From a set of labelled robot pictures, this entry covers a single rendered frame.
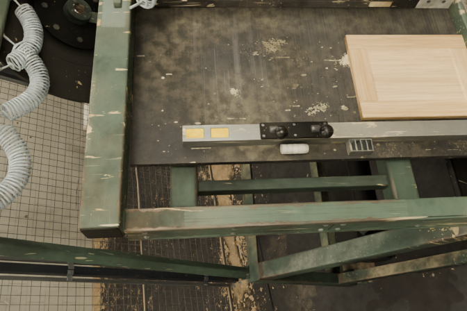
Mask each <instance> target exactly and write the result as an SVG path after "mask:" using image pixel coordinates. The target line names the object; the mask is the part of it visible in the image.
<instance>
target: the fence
mask: <svg viewBox="0 0 467 311"><path fill-rule="evenodd" d="M328 124H329V125H331V126H332V127H333V129H334V134H333V135H332V136H331V137H330V138H299V139H283V140H280V139H269V140H262V139H261V134H260V126H259V124H238V125H203V126H183V147H196V146H251V145H280V144H335V143H346V142H347V141H348V140H356V139H372V142H420V141H448V140H467V120H443V121H375V122H341V123H328ZM191 128H203V129H204V138H186V129H191ZM211 128H228V129H229V137H212V138H211Z"/></svg>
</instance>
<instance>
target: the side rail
mask: <svg viewBox="0 0 467 311"><path fill-rule="evenodd" d="M125 210H126V217H125V218H126V220H125V230H124V233H126V234H127V235H128V236H129V241H140V240H156V239H188V238H204V237H235V236H252V235H283V234H300V233H331V232H347V231H364V230H395V229H412V228H443V227H460V226H467V196H458V197H439V198H420V199H382V200H363V201H326V202H307V203H270V204H251V205H214V206H195V207H175V208H138V209H125Z"/></svg>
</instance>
